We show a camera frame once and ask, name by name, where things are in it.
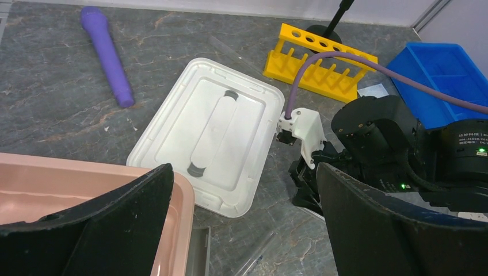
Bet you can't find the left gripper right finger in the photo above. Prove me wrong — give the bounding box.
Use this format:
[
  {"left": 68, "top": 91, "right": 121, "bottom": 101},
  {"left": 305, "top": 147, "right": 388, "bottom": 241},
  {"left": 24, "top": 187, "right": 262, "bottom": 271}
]
[{"left": 316, "top": 163, "right": 487, "bottom": 275}]

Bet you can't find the blue plastic tray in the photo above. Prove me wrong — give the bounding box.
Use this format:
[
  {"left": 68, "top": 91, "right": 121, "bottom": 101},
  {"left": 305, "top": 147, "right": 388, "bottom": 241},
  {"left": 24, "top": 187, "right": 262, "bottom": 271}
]
[{"left": 387, "top": 42, "right": 487, "bottom": 129}]

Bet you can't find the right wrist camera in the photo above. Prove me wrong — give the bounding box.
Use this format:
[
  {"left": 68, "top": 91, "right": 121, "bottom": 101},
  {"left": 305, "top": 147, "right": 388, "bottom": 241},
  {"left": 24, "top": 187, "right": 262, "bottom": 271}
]
[{"left": 277, "top": 108, "right": 326, "bottom": 170}]

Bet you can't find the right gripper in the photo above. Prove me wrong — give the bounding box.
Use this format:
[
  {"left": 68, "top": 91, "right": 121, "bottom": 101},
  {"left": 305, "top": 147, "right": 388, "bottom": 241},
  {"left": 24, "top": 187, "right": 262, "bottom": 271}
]
[{"left": 288, "top": 141, "right": 344, "bottom": 213}]

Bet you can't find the packaged face mask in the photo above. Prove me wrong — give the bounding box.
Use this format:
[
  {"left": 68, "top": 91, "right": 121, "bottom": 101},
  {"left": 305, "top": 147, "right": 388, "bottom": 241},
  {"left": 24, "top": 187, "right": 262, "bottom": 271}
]
[{"left": 357, "top": 83, "right": 389, "bottom": 98}]

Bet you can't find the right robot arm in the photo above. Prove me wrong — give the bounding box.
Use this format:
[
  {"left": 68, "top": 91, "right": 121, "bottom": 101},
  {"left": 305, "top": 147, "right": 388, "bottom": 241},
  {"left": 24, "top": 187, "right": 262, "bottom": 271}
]
[{"left": 289, "top": 95, "right": 487, "bottom": 214}]

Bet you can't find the pink plastic bin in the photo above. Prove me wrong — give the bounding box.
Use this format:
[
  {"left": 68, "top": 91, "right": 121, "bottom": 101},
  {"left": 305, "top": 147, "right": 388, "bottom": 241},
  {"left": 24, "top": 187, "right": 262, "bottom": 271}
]
[{"left": 1, "top": 153, "right": 195, "bottom": 275}]

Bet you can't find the white plastic lid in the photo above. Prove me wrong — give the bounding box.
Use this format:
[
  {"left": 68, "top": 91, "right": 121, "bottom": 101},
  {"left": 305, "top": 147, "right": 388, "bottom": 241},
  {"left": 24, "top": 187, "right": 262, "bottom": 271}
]
[{"left": 126, "top": 57, "right": 285, "bottom": 218}]

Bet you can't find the glass tube near rack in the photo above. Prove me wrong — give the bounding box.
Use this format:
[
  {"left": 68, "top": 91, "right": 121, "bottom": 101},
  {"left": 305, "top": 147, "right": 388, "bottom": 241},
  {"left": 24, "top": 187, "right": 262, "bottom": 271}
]
[{"left": 208, "top": 36, "right": 263, "bottom": 78}]

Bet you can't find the black microphone stand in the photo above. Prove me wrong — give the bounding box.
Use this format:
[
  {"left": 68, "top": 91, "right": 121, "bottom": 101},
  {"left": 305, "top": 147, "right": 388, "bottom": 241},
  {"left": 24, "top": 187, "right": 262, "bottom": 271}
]
[{"left": 306, "top": 0, "right": 354, "bottom": 43}]

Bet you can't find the yellow test tube rack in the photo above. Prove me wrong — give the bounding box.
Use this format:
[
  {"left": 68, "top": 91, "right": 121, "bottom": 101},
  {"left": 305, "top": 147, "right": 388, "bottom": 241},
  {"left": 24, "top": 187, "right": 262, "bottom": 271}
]
[{"left": 263, "top": 23, "right": 378, "bottom": 104}]

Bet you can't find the purple microphone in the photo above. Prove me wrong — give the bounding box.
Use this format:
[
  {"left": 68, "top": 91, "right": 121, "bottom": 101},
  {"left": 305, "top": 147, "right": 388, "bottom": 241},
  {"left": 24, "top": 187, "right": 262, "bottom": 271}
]
[{"left": 80, "top": 6, "right": 135, "bottom": 108}]

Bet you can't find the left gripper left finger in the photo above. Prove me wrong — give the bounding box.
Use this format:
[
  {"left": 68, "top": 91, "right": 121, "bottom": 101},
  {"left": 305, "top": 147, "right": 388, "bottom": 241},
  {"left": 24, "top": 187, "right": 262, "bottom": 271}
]
[{"left": 1, "top": 164, "right": 174, "bottom": 275}]

